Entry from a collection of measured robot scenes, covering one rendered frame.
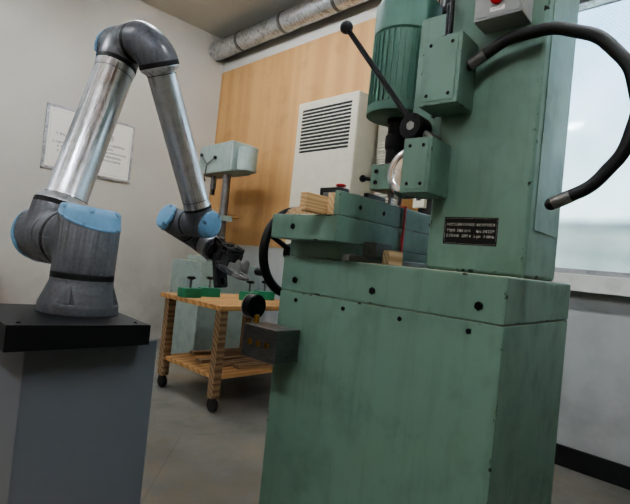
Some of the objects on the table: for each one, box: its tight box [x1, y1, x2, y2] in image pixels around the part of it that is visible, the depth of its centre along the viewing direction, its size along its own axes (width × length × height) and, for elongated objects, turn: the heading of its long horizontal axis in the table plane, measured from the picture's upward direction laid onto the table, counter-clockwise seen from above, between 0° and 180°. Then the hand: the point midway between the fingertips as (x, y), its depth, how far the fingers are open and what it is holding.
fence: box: [333, 190, 431, 235], centre depth 130 cm, size 60×2×6 cm
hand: (244, 279), depth 158 cm, fingers closed
